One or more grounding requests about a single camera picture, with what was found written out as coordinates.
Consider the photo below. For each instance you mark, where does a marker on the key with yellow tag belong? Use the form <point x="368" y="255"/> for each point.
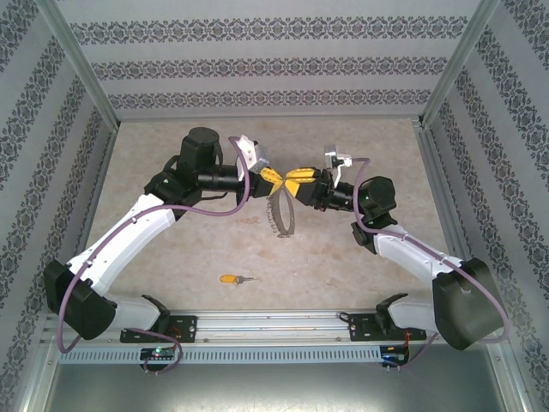
<point x="228" y="279"/>

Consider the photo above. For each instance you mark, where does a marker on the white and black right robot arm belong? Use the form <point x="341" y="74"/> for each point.
<point x="403" y="254"/>

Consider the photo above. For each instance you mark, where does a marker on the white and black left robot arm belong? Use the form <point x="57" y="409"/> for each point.
<point x="137" y="234"/>

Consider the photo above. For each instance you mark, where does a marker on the right circuit board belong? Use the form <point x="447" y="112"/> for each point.
<point x="395" y="355"/>

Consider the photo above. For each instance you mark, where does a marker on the circuit board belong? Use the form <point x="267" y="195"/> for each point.
<point x="158" y="353"/>
<point x="395" y="355"/>

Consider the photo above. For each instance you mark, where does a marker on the grey metal sheet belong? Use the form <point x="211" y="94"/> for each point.
<point x="274" y="386"/>

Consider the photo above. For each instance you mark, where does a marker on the left circuit board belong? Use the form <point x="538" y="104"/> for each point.
<point x="158" y="353"/>

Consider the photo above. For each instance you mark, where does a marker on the aluminium table side rail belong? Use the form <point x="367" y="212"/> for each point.
<point x="438" y="171"/>
<point x="102" y="171"/>

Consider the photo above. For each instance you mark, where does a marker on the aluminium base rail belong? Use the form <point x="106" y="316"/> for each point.
<point x="270" y="326"/>

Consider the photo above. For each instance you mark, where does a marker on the aluminium frame post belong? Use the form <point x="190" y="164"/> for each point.
<point x="455" y="64"/>
<point x="82" y="64"/>

